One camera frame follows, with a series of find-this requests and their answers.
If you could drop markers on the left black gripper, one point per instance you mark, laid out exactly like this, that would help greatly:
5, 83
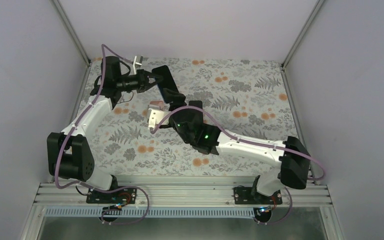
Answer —
142, 76

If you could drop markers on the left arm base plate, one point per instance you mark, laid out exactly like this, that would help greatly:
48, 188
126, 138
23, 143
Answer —
122, 197

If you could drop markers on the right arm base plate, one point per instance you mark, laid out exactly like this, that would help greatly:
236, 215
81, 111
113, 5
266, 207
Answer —
248, 195

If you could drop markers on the floral table mat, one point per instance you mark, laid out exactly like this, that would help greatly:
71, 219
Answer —
247, 97

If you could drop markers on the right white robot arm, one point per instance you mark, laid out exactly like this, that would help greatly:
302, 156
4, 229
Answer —
288, 158

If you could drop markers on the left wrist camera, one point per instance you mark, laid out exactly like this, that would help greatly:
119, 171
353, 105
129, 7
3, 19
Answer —
137, 64

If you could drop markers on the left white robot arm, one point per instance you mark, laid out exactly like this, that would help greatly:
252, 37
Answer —
68, 151

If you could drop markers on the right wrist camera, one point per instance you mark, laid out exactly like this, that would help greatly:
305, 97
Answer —
155, 116

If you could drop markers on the grey slotted cable duct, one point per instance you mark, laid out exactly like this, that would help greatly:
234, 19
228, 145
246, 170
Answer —
153, 212

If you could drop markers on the aluminium mounting rail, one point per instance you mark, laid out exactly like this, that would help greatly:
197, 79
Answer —
186, 191

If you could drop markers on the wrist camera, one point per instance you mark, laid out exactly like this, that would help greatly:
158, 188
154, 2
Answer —
137, 64
155, 116

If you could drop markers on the pink phone case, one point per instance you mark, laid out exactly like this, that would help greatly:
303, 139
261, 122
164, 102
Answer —
157, 105

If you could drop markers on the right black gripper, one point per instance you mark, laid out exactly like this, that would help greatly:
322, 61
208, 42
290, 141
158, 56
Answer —
175, 97

